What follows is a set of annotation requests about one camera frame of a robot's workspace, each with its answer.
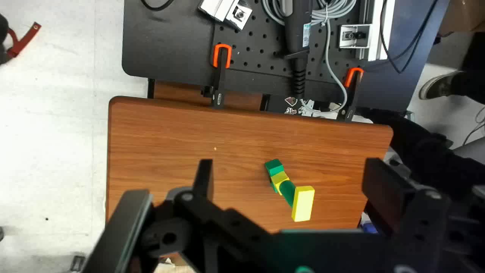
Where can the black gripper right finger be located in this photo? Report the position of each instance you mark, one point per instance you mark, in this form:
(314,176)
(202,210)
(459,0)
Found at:
(386,194)

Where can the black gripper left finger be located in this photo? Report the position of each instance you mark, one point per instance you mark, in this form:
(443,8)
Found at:
(203,182)

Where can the small yellow green block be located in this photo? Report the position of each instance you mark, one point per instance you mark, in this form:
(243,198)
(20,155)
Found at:
(283,187)

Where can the right orange black clamp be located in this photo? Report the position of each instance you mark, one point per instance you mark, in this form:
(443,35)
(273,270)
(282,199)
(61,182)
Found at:
(350,82)

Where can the orange black clamp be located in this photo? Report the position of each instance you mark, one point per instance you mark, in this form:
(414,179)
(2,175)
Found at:
(220,61)
(350,82)

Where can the black shoe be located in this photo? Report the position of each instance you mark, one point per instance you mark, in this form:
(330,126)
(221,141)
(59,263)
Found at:
(443,85)

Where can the left orange black clamp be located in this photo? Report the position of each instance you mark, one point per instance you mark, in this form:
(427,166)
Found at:
(220,61)

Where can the black pegboard panel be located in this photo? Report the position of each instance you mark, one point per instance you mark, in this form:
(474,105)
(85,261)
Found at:
(174,46)

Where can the white tag box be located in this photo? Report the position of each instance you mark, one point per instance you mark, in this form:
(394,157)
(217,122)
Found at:
(227,11)

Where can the grey red backpack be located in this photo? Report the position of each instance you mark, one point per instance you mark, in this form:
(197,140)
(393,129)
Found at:
(11,44)

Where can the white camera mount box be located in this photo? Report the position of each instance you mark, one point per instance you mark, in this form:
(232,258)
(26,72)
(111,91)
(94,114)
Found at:
(353,37)

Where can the black handle tool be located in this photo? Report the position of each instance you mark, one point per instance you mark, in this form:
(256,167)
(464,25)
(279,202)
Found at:
(296,16)

